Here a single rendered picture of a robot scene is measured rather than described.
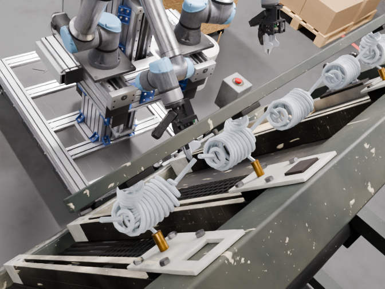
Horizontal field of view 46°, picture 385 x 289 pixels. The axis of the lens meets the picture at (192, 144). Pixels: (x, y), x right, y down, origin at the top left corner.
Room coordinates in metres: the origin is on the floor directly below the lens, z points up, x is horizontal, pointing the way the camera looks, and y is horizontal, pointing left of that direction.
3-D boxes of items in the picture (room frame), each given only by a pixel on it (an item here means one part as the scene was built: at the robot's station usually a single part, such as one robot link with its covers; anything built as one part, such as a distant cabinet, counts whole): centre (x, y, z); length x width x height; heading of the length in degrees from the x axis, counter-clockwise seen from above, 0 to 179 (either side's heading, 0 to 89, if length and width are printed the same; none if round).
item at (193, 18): (2.03, 0.21, 1.20); 0.13 x 0.12 x 0.14; 117
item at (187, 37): (2.02, 0.22, 1.09); 0.15 x 0.15 x 0.10
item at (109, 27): (1.63, 0.53, 1.20); 0.13 x 0.12 x 0.14; 142
